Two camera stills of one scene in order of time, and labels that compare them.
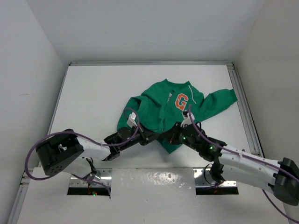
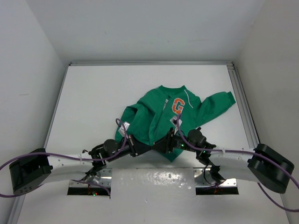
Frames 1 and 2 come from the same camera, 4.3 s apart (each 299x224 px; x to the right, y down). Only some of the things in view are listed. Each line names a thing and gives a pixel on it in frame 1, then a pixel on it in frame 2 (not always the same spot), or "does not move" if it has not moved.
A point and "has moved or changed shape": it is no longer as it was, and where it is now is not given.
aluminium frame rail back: [230, 64] does not move
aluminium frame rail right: [249, 125] does not move
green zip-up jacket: [161, 108] has moved or changed shape
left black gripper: [147, 136] → [137, 147]
